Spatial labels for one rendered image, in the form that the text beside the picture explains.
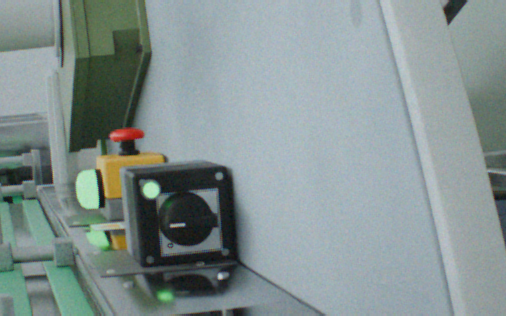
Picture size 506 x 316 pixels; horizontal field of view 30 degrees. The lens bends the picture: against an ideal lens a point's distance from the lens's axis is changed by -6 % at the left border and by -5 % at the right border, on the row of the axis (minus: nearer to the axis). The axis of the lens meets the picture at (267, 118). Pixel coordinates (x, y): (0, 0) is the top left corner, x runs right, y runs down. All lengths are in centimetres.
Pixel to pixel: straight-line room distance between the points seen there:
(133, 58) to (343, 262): 64
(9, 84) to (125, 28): 398
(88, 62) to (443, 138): 73
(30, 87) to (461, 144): 470
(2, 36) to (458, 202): 94
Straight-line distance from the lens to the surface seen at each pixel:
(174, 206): 79
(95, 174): 111
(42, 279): 91
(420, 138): 48
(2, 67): 513
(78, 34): 116
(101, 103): 128
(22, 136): 239
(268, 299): 68
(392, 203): 51
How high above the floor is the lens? 95
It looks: 16 degrees down
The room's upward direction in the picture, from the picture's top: 95 degrees counter-clockwise
